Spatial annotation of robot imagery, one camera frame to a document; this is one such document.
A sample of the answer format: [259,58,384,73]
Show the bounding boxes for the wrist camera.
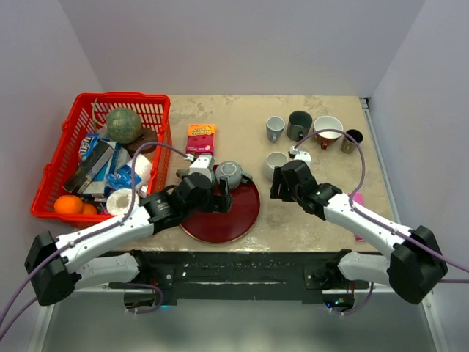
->
[289,146,311,166]
[188,154,215,182]

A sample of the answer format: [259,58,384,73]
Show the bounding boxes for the blue candy bag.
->
[78,133,99,163]

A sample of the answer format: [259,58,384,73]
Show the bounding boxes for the small brown espresso cup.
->
[341,129,363,154]

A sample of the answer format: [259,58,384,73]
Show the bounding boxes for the pink flat box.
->
[352,192,365,243]

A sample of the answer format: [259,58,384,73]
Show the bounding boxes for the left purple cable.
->
[0,142,195,338]

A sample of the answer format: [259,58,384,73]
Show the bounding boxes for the teal glazed mug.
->
[176,169,189,179]

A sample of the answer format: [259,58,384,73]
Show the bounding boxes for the red plastic basket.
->
[30,92,172,229]

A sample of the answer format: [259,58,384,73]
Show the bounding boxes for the black carton box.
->
[63,141,114,194]

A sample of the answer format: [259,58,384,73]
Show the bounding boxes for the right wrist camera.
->
[289,146,311,166]

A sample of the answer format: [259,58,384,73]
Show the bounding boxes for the green round melon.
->
[106,107,142,144]

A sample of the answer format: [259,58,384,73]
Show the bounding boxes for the brown wooden disc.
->
[124,128,158,155]

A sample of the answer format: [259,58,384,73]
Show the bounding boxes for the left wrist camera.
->
[188,154,215,182]

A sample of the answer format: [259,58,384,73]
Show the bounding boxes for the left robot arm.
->
[25,173,232,306]

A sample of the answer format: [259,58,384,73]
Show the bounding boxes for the white speckled mug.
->
[262,152,289,181]

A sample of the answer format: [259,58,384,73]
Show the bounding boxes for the black table front rail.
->
[108,249,393,306]

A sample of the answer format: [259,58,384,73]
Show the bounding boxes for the dark red round tray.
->
[180,182,261,244]

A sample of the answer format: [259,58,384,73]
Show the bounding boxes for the orange pink sponge box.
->
[185,123,216,156]

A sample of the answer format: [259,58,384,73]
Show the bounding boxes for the grey-blue round mug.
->
[215,161,253,190]

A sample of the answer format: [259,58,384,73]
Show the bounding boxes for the red floral mug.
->
[313,115,344,150]

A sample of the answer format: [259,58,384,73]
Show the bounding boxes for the white blue paper cup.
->
[106,155,152,190]

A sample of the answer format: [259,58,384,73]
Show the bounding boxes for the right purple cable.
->
[292,129,469,316]

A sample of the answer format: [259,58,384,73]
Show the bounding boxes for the white paper roll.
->
[106,188,140,216]

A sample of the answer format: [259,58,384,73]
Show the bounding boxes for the dark grey mug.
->
[287,111,313,142]

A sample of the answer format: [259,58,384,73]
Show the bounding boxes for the small grey mug white inside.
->
[266,116,285,143]

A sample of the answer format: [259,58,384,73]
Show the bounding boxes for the purple cable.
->
[0,142,195,338]
[292,129,469,316]

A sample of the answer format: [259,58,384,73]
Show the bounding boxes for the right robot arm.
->
[270,160,448,304]

